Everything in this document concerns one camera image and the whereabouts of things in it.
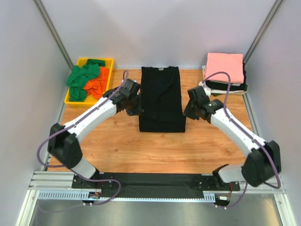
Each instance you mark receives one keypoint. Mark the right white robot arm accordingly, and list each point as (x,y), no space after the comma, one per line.
(262,157)

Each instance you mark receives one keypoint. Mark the green t shirt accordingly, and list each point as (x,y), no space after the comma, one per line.
(80,76)

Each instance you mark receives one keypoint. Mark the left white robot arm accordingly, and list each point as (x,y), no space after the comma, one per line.
(64,141)

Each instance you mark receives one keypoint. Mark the black t shirt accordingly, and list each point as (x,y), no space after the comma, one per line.
(161,101)

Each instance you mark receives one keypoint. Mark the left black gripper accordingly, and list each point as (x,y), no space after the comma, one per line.
(138,110)

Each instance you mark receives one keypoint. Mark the orange t shirt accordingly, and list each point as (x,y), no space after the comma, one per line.
(96,87)

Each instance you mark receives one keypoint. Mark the aluminium frame rail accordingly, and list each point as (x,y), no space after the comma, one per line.
(58,186)

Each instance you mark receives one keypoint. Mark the pink folded t shirt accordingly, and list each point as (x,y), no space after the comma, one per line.
(232,64)

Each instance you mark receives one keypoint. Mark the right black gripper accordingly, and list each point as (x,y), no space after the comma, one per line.
(187,113)

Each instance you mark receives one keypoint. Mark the stack of folded shirts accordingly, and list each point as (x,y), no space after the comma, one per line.
(221,88)

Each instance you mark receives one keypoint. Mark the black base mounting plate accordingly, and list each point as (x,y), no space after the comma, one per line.
(160,185)

